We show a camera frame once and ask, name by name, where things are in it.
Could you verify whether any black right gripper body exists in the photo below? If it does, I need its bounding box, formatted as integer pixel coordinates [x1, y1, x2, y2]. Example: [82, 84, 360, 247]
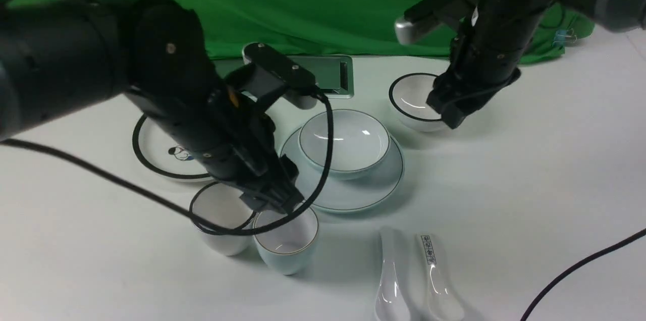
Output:
[426, 23, 521, 129]

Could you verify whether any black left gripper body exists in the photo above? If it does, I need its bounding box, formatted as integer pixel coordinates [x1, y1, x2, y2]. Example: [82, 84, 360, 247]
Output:
[128, 74, 304, 213]

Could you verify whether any light blue cup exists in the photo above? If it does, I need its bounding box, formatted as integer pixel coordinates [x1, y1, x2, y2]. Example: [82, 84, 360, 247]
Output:
[253, 208, 320, 276]

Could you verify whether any light blue shallow bowl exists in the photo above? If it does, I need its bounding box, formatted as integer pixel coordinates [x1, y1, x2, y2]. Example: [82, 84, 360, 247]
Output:
[297, 109, 391, 179]

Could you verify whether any plain white ceramic spoon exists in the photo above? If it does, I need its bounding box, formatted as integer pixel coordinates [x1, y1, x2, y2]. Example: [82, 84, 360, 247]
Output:
[374, 227, 412, 320]

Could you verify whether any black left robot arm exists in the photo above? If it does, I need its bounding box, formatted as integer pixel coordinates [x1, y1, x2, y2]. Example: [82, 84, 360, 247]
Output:
[1, 0, 315, 213]

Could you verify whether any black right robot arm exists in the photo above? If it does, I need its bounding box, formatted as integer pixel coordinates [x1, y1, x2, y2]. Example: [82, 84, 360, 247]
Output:
[427, 0, 645, 129]

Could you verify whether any white cup black rim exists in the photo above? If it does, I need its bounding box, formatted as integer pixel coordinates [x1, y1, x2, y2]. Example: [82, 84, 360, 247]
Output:
[189, 182, 255, 256]

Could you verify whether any white plate with cartoon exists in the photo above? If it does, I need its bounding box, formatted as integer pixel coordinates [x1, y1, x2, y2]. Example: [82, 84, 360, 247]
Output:
[131, 116, 212, 182]

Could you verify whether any blue binder clip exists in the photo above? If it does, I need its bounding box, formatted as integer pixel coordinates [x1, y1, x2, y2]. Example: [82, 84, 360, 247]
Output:
[552, 29, 578, 47]

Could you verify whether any white bowl black rim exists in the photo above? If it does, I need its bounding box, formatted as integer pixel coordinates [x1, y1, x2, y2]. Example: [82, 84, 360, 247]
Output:
[389, 73, 448, 132]

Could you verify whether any light blue plate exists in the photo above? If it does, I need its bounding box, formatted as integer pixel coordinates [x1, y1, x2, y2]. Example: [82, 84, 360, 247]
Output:
[281, 128, 405, 213]

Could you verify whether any white spoon with label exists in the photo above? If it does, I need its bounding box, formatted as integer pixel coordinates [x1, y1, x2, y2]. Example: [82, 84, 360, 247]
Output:
[415, 233, 465, 320]

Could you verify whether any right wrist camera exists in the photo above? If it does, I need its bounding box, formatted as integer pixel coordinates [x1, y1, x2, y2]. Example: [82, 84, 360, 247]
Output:
[394, 0, 478, 45]

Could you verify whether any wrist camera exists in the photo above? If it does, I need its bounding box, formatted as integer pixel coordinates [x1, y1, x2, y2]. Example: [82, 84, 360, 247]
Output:
[394, 0, 478, 45]
[225, 42, 320, 112]

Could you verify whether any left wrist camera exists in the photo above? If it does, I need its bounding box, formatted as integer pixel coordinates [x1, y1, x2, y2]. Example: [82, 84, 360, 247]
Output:
[225, 42, 320, 112]

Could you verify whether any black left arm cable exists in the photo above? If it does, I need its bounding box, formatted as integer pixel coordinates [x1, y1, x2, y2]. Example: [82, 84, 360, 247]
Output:
[0, 90, 335, 237]

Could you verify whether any metal table cable tray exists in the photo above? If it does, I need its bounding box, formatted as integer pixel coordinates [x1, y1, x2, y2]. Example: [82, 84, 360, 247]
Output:
[286, 55, 353, 97]

